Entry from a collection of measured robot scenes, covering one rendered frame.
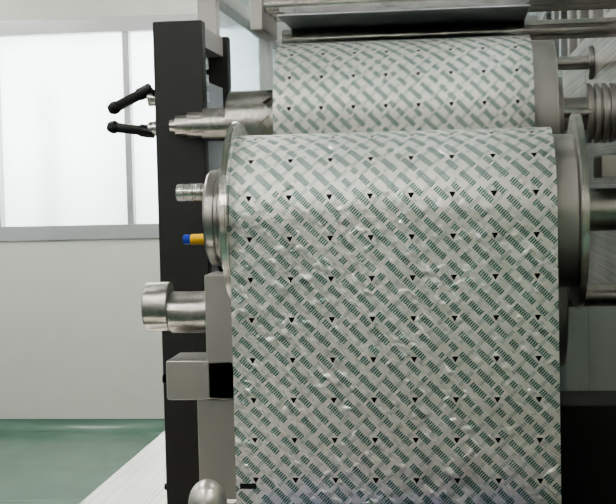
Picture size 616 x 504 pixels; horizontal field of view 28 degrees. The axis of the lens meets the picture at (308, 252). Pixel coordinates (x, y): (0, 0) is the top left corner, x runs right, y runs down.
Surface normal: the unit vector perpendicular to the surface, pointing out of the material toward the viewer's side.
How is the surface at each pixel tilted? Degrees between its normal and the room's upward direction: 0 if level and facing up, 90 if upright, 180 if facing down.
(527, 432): 90
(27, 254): 90
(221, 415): 90
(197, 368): 90
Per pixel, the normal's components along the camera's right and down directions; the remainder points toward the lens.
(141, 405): -0.11, 0.05
